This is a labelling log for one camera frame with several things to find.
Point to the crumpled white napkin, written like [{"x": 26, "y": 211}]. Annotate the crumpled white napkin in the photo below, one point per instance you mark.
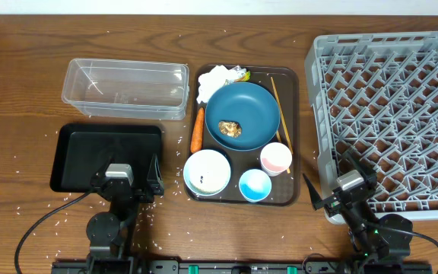
[{"x": 211, "y": 81}]

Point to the light blue rice bowl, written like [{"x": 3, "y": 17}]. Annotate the light blue rice bowl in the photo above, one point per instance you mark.
[{"x": 207, "y": 172}]

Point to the brown serving tray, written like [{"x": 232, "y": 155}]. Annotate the brown serving tray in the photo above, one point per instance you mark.
[{"x": 250, "y": 151}]

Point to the black plastic tray bin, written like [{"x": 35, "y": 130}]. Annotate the black plastic tray bin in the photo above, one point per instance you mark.
[{"x": 83, "y": 148}]

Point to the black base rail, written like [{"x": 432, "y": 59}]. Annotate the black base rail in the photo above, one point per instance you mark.
[{"x": 174, "y": 267}]

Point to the clear plastic bin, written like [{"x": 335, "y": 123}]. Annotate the clear plastic bin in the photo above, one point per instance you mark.
[{"x": 127, "y": 89}]

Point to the orange carrot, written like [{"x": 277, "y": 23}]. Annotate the orange carrot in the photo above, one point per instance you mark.
[{"x": 197, "y": 133}]

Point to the white cup pink inside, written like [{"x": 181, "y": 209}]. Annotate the white cup pink inside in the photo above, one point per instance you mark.
[{"x": 275, "y": 158}]

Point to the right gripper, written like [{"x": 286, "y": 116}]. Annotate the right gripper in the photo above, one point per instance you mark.
[{"x": 342, "y": 199}]

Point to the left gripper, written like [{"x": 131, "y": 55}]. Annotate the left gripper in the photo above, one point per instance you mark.
[{"x": 124, "y": 190}]

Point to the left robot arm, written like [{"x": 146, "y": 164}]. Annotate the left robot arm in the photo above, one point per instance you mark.
[{"x": 110, "y": 233}]

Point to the yellow green snack wrapper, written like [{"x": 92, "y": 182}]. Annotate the yellow green snack wrapper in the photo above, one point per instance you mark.
[{"x": 237, "y": 74}]

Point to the dark blue plate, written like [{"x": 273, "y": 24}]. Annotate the dark blue plate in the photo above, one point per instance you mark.
[{"x": 250, "y": 105}]

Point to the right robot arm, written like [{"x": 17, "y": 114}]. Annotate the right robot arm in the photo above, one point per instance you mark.
[{"x": 380, "y": 244}]

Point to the brown food scrap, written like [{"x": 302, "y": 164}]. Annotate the brown food scrap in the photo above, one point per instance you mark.
[{"x": 230, "y": 128}]

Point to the small blue bowl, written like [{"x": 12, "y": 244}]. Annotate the small blue bowl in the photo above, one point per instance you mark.
[{"x": 255, "y": 185}]

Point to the grey dishwasher rack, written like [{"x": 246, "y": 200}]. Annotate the grey dishwasher rack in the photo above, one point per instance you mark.
[{"x": 375, "y": 97}]

